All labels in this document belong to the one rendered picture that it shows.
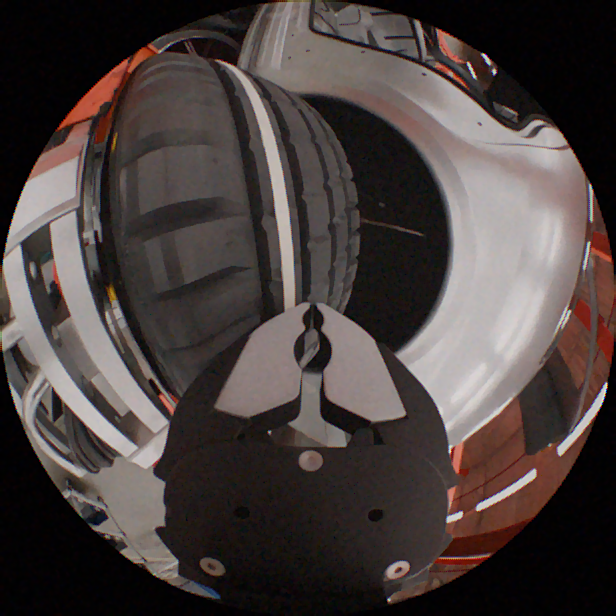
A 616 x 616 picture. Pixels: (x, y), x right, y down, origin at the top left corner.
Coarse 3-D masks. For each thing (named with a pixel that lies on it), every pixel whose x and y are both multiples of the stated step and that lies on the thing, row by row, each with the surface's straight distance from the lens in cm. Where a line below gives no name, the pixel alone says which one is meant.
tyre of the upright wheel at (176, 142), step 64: (192, 64) 16; (128, 128) 10; (192, 128) 9; (256, 128) 12; (320, 128) 22; (128, 192) 8; (192, 192) 8; (256, 192) 10; (320, 192) 16; (128, 256) 8; (192, 256) 7; (256, 256) 10; (320, 256) 15; (192, 320) 8; (256, 320) 10
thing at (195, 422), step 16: (224, 352) 9; (240, 352) 8; (208, 368) 8; (224, 368) 8; (192, 384) 8; (208, 384) 8; (224, 384) 7; (192, 400) 7; (208, 400) 7; (176, 416) 7; (192, 416) 7; (208, 416) 7; (224, 416) 7; (176, 432) 7; (192, 432) 7; (208, 432) 6; (224, 432) 6; (240, 432) 6; (176, 448) 7; (192, 448) 6; (160, 464) 7; (240, 512) 6
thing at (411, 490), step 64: (256, 448) 6; (320, 448) 5; (384, 448) 6; (192, 512) 6; (256, 512) 5; (320, 512) 5; (384, 512) 6; (192, 576) 7; (256, 576) 6; (320, 576) 6; (384, 576) 6
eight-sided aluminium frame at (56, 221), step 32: (96, 128) 37; (64, 160) 14; (32, 192) 14; (64, 192) 13; (32, 224) 13; (64, 224) 12; (32, 256) 15; (64, 256) 12; (32, 288) 14; (64, 288) 12; (32, 320) 14; (96, 320) 13; (32, 352) 14; (64, 352) 16; (96, 352) 14; (128, 352) 57; (64, 384) 15; (128, 384) 15; (96, 416) 16; (128, 416) 20; (160, 416) 18; (128, 448) 19; (160, 448) 21
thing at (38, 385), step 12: (36, 372) 29; (36, 384) 29; (48, 384) 29; (24, 396) 32; (36, 396) 30; (24, 408) 33; (36, 408) 32; (24, 420) 35; (36, 432) 35; (48, 444) 37; (60, 456) 38; (72, 456) 41; (72, 468) 40
